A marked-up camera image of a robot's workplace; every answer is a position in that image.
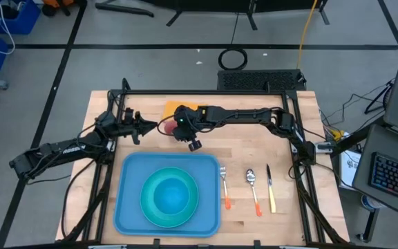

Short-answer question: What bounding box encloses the blue bowl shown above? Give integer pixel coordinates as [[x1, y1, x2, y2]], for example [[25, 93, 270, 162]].
[[153, 178, 190, 216]]

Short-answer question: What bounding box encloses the fork with orange handle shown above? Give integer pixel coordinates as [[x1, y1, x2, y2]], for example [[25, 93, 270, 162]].
[[218, 165, 232, 210]]

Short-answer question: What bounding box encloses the backlit black keyboard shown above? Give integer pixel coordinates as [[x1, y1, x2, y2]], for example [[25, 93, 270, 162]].
[[368, 151, 398, 207]]

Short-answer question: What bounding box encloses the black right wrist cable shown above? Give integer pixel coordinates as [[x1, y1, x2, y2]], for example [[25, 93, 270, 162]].
[[156, 115, 179, 138]]

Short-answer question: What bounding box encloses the green plate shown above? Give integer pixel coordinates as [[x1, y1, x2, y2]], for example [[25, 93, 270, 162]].
[[139, 166, 200, 229]]

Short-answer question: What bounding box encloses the yellow cloth napkin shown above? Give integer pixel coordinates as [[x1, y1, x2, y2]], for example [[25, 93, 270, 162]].
[[162, 100, 209, 120]]

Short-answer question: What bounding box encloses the black bar on floor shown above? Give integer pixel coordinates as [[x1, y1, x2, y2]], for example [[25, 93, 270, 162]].
[[94, 2, 155, 18]]

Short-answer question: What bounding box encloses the blue and white tape roll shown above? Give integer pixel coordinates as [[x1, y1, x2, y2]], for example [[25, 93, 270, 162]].
[[360, 194, 381, 212]]

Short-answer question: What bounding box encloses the pink cup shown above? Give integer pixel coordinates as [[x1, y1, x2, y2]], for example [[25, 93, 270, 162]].
[[162, 120, 179, 137]]

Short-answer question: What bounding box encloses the coiled black cable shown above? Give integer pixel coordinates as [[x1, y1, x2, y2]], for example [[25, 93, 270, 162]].
[[218, 47, 249, 71]]

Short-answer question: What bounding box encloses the black perforated computer case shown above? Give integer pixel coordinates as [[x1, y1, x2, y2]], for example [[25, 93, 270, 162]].
[[216, 68, 307, 93]]

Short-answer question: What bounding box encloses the yellow cable plug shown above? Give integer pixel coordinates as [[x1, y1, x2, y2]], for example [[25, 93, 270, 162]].
[[330, 128, 345, 142]]

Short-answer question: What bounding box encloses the knife with yellow handle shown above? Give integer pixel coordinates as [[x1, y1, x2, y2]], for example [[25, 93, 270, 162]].
[[265, 163, 277, 214]]

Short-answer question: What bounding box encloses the spoon with orange handle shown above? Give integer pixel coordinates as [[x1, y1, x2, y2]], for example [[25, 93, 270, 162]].
[[245, 168, 263, 217]]

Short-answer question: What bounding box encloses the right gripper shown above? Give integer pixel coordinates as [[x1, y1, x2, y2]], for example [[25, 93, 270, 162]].
[[171, 105, 203, 152]]

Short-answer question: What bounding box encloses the yellow hanging cable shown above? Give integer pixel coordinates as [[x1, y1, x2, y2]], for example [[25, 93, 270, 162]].
[[296, 0, 319, 69]]

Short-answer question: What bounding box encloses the orange and black tool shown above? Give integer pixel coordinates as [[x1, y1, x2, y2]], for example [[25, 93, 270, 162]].
[[41, 0, 77, 17]]

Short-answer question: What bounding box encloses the blue plastic tray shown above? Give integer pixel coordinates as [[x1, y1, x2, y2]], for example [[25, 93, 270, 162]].
[[113, 151, 221, 238]]

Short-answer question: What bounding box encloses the white printed paper sheet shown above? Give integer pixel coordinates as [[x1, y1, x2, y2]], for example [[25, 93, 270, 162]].
[[339, 148, 363, 191]]

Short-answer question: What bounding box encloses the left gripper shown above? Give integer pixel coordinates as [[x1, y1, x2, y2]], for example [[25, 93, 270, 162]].
[[114, 109, 158, 145]]

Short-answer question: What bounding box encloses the thin black hanging cable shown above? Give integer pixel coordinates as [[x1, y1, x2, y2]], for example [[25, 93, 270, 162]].
[[231, 12, 240, 46]]

